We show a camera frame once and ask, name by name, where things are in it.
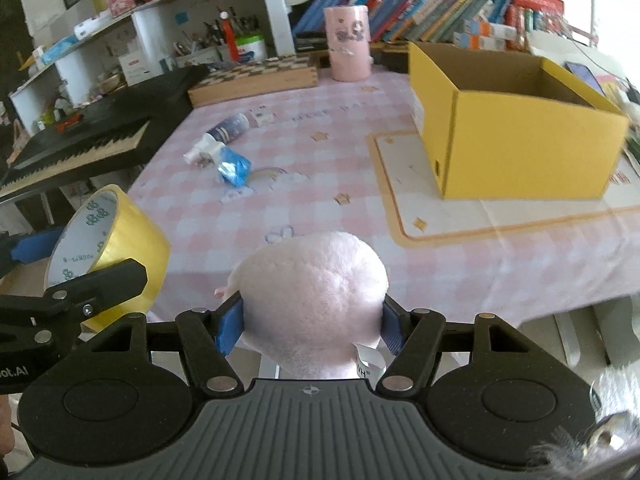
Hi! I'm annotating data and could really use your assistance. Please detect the row of colourful books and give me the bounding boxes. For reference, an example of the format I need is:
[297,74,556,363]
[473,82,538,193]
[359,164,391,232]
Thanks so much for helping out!
[292,0,516,47]

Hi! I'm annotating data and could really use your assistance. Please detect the blue wrapper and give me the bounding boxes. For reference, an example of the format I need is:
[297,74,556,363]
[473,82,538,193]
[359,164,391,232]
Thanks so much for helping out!
[215,145,252,188]

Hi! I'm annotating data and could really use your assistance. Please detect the red dictionary book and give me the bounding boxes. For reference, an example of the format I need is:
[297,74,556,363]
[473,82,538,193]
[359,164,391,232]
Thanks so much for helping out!
[512,0,564,14]

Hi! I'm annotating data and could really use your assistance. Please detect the blue white spray bottle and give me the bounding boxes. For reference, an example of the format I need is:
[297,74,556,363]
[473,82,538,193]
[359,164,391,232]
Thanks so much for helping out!
[183,113,250,165]

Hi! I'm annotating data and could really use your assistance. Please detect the white bookshelf unit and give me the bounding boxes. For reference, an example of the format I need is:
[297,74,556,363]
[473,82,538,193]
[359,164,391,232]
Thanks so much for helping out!
[8,0,601,126]

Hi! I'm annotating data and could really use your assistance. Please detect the pink cylindrical canister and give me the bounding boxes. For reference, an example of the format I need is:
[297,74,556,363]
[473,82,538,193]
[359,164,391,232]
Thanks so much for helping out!
[324,6,372,82]

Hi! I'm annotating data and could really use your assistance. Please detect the pink plush pig toy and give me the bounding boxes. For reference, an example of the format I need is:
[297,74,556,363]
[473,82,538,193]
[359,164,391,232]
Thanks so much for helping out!
[215,232,390,379]

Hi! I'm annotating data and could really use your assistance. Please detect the yellow packing tape roll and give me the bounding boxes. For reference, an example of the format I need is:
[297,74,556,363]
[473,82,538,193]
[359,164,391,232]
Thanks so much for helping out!
[44,184,170,332]

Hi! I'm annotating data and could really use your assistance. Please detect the small white staples box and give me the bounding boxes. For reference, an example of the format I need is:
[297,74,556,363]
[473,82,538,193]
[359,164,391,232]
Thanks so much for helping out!
[248,106,276,128]

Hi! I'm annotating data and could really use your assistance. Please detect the black Yamaha keyboard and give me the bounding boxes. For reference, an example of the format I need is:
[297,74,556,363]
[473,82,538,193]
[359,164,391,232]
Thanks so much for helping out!
[1,65,208,204]

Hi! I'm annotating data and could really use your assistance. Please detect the yellow cardboard box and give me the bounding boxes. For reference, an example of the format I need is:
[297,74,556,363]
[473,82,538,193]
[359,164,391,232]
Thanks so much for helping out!
[408,42,629,200]

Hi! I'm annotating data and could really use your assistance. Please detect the smartphone on table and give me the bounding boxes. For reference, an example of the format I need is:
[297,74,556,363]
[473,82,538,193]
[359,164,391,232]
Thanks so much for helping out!
[564,62,604,96]

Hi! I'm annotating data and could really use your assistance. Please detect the red glue bottle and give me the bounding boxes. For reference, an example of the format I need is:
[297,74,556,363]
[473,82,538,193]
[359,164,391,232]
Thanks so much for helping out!
[219,11,240,63]

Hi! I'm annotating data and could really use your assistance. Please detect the pink checkered tablecloth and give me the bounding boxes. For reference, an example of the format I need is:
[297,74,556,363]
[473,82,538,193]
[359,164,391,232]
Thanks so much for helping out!
[130,72,639,324]

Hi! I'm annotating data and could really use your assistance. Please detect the white green lidded jar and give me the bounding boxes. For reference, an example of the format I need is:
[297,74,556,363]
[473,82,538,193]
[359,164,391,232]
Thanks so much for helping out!
[235,32,267,63]

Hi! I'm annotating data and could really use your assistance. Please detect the wooden chessboard box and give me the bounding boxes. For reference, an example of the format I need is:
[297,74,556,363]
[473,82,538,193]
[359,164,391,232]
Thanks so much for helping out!
[188,55,319,107]

